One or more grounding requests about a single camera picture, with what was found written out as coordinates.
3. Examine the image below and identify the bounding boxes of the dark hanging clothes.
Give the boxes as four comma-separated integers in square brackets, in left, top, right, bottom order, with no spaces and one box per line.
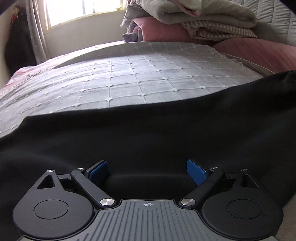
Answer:
[4,5,37,75]

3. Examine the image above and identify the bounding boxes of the striped folded blanket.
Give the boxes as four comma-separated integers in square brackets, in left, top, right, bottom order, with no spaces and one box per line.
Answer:
[181,20,257,41]

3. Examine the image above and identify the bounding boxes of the folded beige grey quilt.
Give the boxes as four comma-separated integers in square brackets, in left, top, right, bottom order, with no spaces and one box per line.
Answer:
[120,0,257,29]

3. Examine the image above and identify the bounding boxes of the grey dotted curtain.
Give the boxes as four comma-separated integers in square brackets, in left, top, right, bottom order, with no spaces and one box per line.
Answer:
[26,0,49,65]

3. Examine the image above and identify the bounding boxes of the grey checked bedspread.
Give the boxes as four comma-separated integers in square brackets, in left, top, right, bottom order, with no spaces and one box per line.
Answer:
[1,41,269,136]

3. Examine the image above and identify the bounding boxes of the pink pillow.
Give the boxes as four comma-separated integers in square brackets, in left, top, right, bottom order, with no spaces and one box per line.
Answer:
[213,38,295,73]

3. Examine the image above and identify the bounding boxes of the black pants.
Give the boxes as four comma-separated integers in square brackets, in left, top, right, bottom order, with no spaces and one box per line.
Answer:
[1,71,295,240]

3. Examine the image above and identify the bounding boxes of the pink folded blanket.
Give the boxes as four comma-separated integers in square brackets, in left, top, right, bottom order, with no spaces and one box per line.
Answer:
[129,16,215,46]

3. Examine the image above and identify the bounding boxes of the grey quilted headboard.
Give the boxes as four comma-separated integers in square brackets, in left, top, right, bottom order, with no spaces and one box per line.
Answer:
[235,0,295,46]

